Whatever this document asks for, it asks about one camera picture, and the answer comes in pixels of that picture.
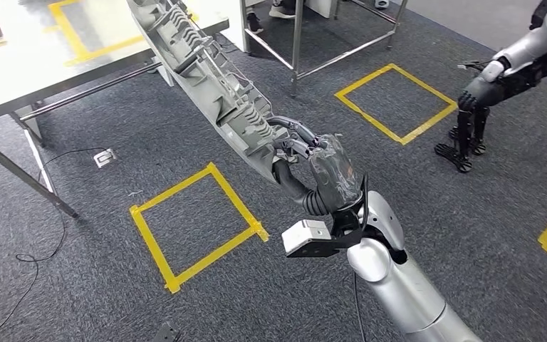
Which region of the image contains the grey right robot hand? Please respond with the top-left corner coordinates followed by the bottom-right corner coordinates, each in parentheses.
top-left (267, 115), bottom-right (364, 213)

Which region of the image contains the grey plastic wheel hubcap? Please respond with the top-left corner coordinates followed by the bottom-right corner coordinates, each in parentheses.
top-left (126, 0), bottom-right (298, 186)

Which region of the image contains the black robot body part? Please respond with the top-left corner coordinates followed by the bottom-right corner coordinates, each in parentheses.
top-left (152, 322), bottom-right (182, 342)

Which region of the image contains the steel workbench table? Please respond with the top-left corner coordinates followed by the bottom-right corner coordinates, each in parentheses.
top-left (0, 0), bottom-right (231, 219)

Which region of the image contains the person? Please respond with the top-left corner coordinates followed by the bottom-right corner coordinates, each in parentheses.
top-left (245, 0), bottom-right (299, 35)

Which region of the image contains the white desk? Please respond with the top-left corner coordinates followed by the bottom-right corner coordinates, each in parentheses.
top-left (228, 0), bottom-right (251, 53)

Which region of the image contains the humanoid robot with black legs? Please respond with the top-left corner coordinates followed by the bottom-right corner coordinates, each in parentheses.
top-left (434, 0), bottom-right (547, 175)

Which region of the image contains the silver floor outlet box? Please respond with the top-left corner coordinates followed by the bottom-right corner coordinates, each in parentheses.
top-left (93, 147), bottom-right (118, 170)

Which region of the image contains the large yellow tape rectangle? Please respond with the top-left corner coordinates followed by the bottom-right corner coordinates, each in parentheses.
top-left (46, 0), bottom-right (199, 67)

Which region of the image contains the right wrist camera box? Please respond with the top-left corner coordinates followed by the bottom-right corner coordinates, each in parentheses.
top-left (281, 219), bottom-right (364, 258)

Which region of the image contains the steel frame table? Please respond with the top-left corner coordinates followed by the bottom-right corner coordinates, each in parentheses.
top-left (242, 0), bottom-right (409, 98)

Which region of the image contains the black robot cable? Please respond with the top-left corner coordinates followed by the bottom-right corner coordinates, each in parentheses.
top-left (353, 274), bottom-right (368, 342)

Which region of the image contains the black floor cable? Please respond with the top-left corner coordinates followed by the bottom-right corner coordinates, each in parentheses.
top-left (0, 147), bottom-right (109, 342)

